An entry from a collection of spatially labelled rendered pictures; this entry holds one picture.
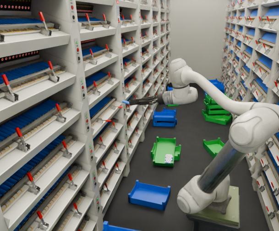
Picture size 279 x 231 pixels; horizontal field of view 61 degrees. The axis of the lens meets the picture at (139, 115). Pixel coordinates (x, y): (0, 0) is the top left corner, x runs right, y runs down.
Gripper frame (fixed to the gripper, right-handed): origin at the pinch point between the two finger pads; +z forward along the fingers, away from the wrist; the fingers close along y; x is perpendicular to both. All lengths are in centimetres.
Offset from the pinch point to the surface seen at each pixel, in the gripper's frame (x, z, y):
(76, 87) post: -23.2, 15.4, 40.1
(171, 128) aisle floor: 85, 7, -144
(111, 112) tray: 7.8, 22.0, -7.2
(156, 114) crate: 71, 28, -167
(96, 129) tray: 8.1, 21.3, 22.2
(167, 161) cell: 80, -2, -53
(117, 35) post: -44, 12, -30
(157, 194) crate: 86, 2, -12
